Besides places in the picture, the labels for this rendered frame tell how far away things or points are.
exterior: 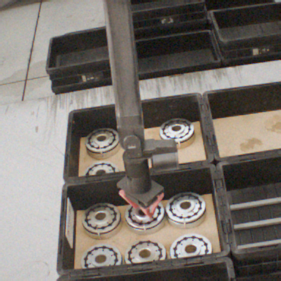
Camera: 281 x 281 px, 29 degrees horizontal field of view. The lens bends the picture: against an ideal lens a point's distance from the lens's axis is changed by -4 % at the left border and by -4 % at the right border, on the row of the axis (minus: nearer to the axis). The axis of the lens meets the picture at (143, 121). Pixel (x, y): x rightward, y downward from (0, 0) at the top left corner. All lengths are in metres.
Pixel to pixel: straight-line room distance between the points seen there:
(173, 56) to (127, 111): 1.62
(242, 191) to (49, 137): 0.78
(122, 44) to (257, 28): 1.70
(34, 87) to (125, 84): 2.36
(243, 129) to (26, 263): 0.75
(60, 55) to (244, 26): 0.94
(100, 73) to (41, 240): 1.09
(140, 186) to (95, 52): 1.52
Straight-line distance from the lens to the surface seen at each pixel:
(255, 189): 1.49
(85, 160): 1.64
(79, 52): 2.78
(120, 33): 1.13
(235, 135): 1.64
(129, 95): 1.18
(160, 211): 1.41
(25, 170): 1.87
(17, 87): 3.56
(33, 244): 1.65
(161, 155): 1.26
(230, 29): 2.77
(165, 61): 2.78
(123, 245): 1.40
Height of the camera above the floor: 1.93
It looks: 40 degrees down
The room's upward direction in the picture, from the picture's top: 11 degrees counter-clockwise
